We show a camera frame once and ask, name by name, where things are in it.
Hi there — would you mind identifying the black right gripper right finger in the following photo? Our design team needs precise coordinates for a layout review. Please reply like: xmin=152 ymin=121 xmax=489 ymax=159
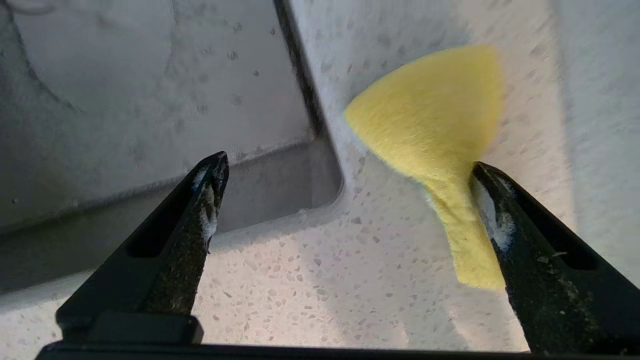
xmin=470 ymin=161 xmax=640 ymax=355

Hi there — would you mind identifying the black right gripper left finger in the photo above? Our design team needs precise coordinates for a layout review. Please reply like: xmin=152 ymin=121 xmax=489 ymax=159
xmin=55 ymin=151 xmax=231 ymax=326

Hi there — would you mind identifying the yellow green sponge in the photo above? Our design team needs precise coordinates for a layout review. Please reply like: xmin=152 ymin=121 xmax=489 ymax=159
xmin=343 ymin=44 xmax=507 ymax=292

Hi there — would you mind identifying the stainless steel sink basin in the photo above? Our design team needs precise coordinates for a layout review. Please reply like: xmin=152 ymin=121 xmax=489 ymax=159
xmin=0 ymin=0 xmax=346 ymax=296

